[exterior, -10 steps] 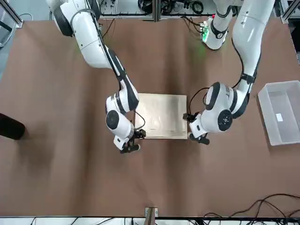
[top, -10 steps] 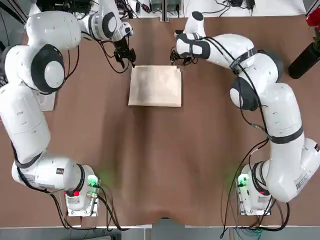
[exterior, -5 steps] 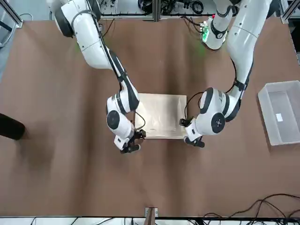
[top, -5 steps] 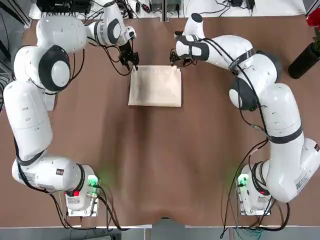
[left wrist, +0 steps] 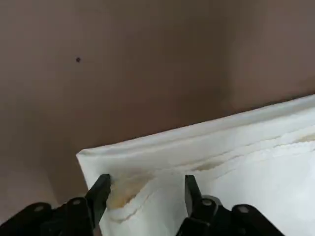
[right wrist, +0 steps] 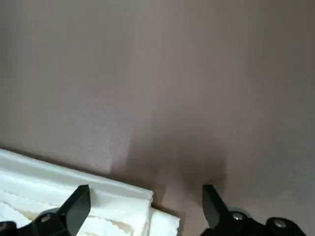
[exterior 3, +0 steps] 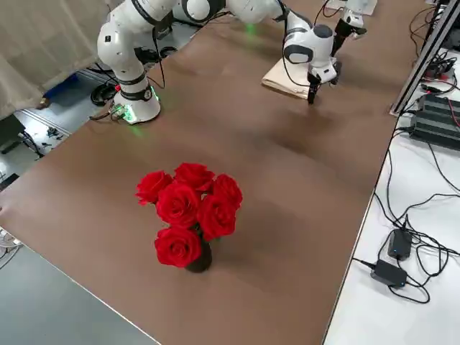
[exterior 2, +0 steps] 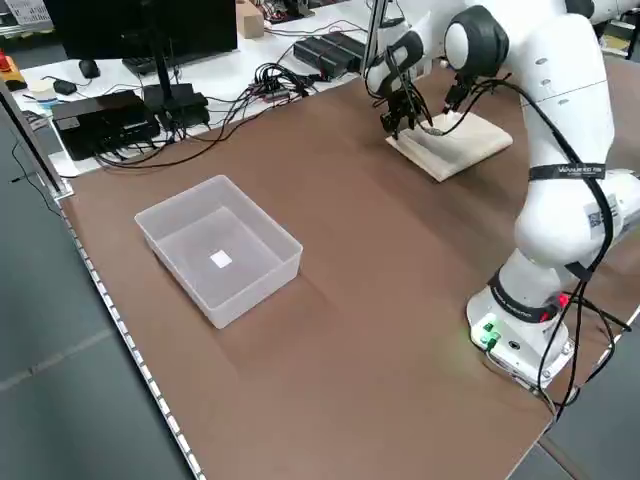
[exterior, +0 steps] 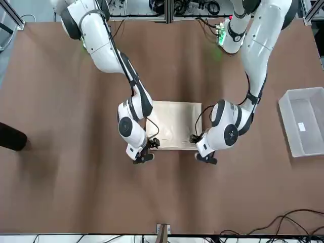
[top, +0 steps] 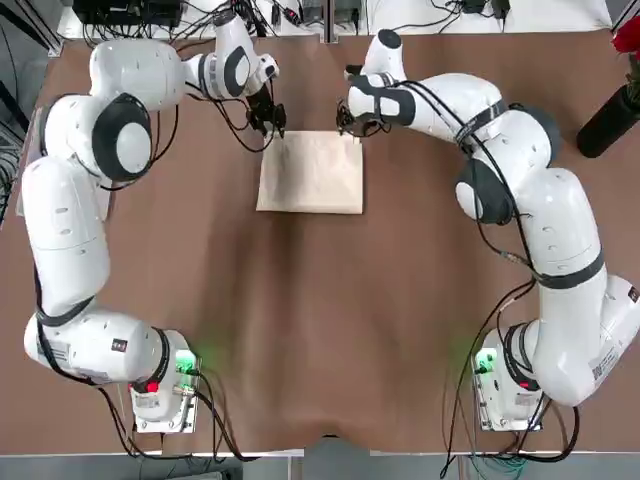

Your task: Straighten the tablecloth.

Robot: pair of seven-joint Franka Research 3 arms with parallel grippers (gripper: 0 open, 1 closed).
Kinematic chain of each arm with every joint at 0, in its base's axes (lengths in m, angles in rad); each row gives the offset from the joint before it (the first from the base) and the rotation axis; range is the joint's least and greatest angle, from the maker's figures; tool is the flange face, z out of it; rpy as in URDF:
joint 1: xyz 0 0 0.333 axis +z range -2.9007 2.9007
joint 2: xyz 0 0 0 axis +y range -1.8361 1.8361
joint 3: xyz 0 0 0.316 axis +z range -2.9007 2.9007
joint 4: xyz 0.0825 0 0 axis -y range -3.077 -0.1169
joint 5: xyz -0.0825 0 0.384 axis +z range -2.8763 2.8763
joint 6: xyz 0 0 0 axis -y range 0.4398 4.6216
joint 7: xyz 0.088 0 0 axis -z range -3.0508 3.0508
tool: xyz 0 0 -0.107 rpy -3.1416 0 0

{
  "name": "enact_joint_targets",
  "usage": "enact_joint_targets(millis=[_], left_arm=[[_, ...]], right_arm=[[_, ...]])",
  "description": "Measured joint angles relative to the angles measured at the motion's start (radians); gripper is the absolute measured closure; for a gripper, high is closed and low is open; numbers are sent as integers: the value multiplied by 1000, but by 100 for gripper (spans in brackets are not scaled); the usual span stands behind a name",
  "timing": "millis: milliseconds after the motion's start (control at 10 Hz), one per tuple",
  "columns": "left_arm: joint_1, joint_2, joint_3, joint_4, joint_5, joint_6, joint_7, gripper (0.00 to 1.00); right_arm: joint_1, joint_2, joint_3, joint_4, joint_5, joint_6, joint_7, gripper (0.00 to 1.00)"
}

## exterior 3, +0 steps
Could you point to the black power adapter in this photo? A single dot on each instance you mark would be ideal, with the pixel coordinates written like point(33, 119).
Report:
point(388, 273)
point(399, 246)

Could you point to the dark brown vase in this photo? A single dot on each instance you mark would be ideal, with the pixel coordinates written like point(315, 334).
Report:
point(201, 262)

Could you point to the beige tablecloth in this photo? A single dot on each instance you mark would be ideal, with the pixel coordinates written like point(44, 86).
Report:
point(280, 79)

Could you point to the beige curtain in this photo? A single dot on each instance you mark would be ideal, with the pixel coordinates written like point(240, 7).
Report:
point(43, 43)

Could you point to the aluminium camera post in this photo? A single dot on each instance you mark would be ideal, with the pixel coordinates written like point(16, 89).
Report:
point(422, 61)

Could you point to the blue crate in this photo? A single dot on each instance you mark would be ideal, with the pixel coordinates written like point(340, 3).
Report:
point(59, 86)

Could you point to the black floor box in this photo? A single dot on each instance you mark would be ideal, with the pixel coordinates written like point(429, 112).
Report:
point(9, 134)

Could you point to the black ribbed power box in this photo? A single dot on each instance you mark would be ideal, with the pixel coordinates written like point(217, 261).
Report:
point(431, 131)
point(440, 108)

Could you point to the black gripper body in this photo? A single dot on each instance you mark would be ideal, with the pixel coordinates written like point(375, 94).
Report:
point(344, 28)
point(337, 73)

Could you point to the red rose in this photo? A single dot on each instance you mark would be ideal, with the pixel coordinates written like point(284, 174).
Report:
point(154, 187)
point(178, 205)
point(178, 248)
point(194, 176)
point(227, 190)
point(217, 217)

